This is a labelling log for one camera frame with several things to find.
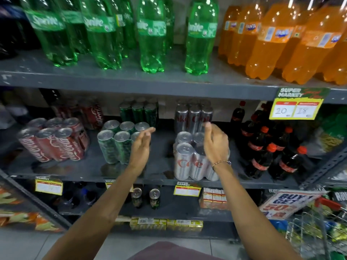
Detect person's left forearm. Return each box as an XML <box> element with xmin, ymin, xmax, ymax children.
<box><xmin>43</xmin><ymin>166</ymin><xmax>145</xmax><ymax>260</ymax></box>

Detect group of green soda cans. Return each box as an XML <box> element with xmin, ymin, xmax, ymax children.
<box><xmin>97</xmin><ymin>97</ymin><xmax>160</xmax><ymax>165</ymax></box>

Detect group of dark cola bottles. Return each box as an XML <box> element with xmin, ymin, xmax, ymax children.
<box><xmin>0</xmin><ymin>0</ymin><xmax>38</xmax><ymax>60</ymax></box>

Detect group of silver soda cans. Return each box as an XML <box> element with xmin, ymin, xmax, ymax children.
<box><xmin>173</xmin><ymin>99</ymin><xmax>231</xmax><ymax>182</ymax></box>

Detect person's left hand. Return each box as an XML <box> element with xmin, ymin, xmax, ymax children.
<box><xmin>127</xmin><ymin>127</ymin><xmax>156</xmax><ymax>174</ymax></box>

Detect person's right hand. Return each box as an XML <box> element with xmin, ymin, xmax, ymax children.
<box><xmin>203</xmin><ymin>122</ymin><xmax>231</xmax><ymax>167</ymax></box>

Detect green snack packets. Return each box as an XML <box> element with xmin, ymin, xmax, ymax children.
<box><xmin>316</xmin><ymin>107</ymin><xmax>347</xmax><ymax>153</ymax></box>

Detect group of red soda cans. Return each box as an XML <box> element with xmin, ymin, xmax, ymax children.
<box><xmin>17</xmin><ymin>99</ymin><xmax>105</xmax><ymax>163</ymax></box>

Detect row of orange soda bottles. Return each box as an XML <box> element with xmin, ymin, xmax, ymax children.
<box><xmin>218</xmin><ymin>0</ymin><xmax>347</xmax><ymax>85</ymax></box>

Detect small dark green can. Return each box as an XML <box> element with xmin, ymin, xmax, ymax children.
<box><xmin>149</xmin><ymin>188</ymin><xmax>161</xmax><ymax>210</ymax></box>
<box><xmin>131</xmin><ymin>187</ymin><xmax>143</xmax><ymax>209</ymax></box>

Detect grey metal shelf rack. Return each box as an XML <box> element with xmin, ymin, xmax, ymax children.
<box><xmin>0</xmin><ymin>46</ymin><xmax>347</xmax><ymax>241</ymax></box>

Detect white promotion sign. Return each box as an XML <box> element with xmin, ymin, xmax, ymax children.
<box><xmin>259</xmin><ymin>190</ymin><xmax>327</xmax><ymax>220</ymax></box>

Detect group of small red-capped bottles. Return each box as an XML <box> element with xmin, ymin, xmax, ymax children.
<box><xmin>230</xmin><ymin>101</ymin><xmax>316</xmax><ymax>181</ymax></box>

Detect wire shopping cart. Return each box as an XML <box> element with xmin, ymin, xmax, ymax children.
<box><xmin>285</xmin><ymin>197</ymin><xmax>347</xmax><ymax>260</ymax></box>

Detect orange patterned snack packets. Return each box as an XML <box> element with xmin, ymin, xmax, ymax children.
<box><xmin>0</xmin><ymin>185</ymin><xmax>64</xmax><ymax>233</ymax></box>

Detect large yellow price sign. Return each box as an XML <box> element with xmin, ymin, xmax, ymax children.
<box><xmin>269</xmin><ymin>88</ymin><xmax>331</xmax><ymax>121</ymax></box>

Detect row of yellow boxes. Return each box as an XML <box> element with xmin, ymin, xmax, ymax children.
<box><xmin>130</xmin><ymin>217</ymin><xmax>204</xmax><ymax>232</ymax></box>

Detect small yellow price tag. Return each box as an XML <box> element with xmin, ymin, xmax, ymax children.
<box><xmin>35</xmin><ymin>178</ymin><xmax>63</xmax><ymax>196</ymax></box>
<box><xmin>105</xmin><ymin>180</ymin><xmax>134</xmax><ymax>192</ymax></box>
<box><xmin>173</xmin><ymin>182</ymin><xmax>202</xmax><ymax>197</ymax></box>

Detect person's right forearm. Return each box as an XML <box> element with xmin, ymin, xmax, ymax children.
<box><xmin>213</xmin><ymin>161</ymin><xmax>302</xmax><ymax>260</ymax></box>

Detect group of dark blue-capped bottles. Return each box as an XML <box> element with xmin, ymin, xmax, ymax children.
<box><xmin>58</xmin><ymin>183</ymin><xmax>106</xmax><ymax>211</ymax></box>

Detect row of green soda bottles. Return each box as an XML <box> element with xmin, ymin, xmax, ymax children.
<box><xmin>20</xmin><ymin>0</ymin><xmax>219</xmax><ymax>76</ymax></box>

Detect pack of orange juice cartons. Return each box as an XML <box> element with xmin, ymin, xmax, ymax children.
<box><xmin>199</xmin><ymin>187</ymin><xmax>229</xmax><ymax>210</ymax></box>

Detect person's maroon clothing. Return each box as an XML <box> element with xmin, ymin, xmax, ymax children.
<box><xmin>127</xmin><ymin>241</ymin><xmax>225</xmax><ymax>260</ymax></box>

